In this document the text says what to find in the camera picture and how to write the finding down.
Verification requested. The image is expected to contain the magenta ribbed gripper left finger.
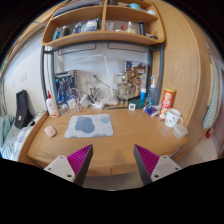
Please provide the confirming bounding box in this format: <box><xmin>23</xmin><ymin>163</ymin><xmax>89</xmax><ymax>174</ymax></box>
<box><xmin>44</xmin><ymin>144</ymin><xmax>93</xmax><ymax>186</ymax></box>

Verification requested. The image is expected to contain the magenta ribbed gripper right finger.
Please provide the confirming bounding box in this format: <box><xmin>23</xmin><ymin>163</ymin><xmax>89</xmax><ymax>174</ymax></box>
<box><xmin>133</xmin><ymin>144</ymin><xmax>181</xmax><ymax>185</ymax></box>

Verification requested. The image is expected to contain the pink computer mouse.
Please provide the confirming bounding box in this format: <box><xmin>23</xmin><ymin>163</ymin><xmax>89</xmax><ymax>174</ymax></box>
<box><xmin>44</xmin><ymin>126</ymin><xmax>57</xmax><ymax>137</ymax></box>

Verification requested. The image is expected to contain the grey cloud pattern mouse pad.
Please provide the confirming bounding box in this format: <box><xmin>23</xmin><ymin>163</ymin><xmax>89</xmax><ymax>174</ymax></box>
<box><xmin>64</xmin><ymin>114</ymin><xmax>114</xmax><ymax>138</ymax></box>

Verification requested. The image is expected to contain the translucent plastic cup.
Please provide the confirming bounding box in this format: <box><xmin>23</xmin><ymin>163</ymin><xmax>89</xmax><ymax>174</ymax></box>
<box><xmin>173</xmin><ymin>124</ymin><xmax>188</xmax><ymax>139</ymax></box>

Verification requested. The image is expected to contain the wooden desk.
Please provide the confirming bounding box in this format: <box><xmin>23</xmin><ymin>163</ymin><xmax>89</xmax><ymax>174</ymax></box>
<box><xmin>19</xmin><ymin>109</ymin><xmax>187</xmax><ymax>176</ymax></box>

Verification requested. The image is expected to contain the white mug with face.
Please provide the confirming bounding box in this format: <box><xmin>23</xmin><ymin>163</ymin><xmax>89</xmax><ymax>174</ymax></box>
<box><xmin>165</xmin><ymin>108</ymin><xmax>183</xmax><ymax>128</ymax></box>

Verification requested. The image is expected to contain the small white cube clock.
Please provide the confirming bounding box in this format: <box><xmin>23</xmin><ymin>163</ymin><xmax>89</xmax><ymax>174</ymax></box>
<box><xmin>129</xmin><ymin>103</ymin><xmax>136</xmax><ymax>110</ymax></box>

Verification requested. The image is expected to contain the white power strip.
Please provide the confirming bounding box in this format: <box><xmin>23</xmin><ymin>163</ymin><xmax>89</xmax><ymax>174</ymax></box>
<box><xmin>91</xmin><ymin>100</ymin><xmax>104</xmax><ymax>110</ymax></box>

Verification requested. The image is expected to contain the white bottle with red cap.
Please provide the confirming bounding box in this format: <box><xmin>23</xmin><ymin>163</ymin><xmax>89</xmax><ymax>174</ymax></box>
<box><xmin>46</xmin><ymin>92</ymin><xmax>59</xmax><ymax>118</ymax></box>

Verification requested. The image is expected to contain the light blue bedding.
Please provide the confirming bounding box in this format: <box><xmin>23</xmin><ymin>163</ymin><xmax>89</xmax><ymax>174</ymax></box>
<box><xmin>0</xmin><ymin>115</ymin><xmax>33</xmax><ymax>161</ymax></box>

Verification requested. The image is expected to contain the red chips can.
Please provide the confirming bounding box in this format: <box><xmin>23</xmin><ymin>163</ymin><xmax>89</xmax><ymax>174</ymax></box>
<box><xmin>159</xmin><ymin>88</ymin><xmax>175</xmax><ymax>120</ymax></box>

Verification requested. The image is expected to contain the black bag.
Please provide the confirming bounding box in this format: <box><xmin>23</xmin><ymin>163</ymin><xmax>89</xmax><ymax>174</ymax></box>
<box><xmin>15</xmin><ymin>90</ymin><xmax>33</xmax><ymax>129</ymax></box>

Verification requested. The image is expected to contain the blue spray bottle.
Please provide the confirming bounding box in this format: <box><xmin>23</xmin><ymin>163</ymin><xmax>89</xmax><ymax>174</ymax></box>
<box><xmin>149</xmin><ymin>75</ymin><xmax>158</xmax><ymax>105</ymax></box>

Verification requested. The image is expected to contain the blue tube with white cap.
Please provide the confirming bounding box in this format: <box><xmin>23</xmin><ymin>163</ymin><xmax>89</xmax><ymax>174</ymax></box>
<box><xmin>140</xmin><ymin>88</ymin><xmax>146</xmax><ymax>102</ymax></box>

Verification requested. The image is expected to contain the robot model figure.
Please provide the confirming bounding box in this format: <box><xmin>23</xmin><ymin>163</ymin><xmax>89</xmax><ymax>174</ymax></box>
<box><xmin>118</xmin><ymin>73</ymin><xmax>132</xmax><ymax>105</ymax></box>

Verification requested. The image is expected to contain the blue robot model box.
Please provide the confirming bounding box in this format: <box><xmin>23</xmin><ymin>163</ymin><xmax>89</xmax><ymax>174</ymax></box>
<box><xmin>55</xmin><ymin>70</ymin><xmax>77</xmax><ymax>105</ymax></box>

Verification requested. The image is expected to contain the clear jar on shelf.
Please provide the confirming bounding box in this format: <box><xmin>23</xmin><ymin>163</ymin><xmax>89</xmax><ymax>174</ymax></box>
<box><xmin>126</xmin><ymin>21</ymin><xmax>136</xmax><ymax>34</ymax></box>

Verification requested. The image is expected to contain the blue white box on shelf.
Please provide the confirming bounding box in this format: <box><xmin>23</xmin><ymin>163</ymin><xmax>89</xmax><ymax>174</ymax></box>
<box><xmin>81</xmin><ymin>19</ymin><xmax>99</xmax><ymax>32</ymax></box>

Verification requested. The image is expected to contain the black bottle on shelf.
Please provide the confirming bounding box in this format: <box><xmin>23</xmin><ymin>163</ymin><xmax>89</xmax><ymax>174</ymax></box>
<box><xmin>138</xmin><ymin>21</ymin><xmax>146</xmax><ymax>36</ymax></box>

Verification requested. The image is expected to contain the wooden wall shelf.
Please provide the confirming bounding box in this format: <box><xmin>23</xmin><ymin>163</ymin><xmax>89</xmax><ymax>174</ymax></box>
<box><xmin>42</xmin><ymin>0</ymin><xmax>165</xmax><ymax>48</ymax></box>

